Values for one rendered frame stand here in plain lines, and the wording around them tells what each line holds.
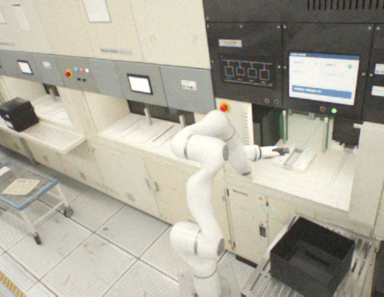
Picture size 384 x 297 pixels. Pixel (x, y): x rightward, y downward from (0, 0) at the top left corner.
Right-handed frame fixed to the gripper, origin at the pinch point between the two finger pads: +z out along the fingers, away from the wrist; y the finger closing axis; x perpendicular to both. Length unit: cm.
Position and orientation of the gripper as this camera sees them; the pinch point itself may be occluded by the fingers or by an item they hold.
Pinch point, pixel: (283, 151)
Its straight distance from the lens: 175.2
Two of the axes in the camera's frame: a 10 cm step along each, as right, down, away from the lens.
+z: 9.6, -0.4, 2.8
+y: 2.7, -2.2, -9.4
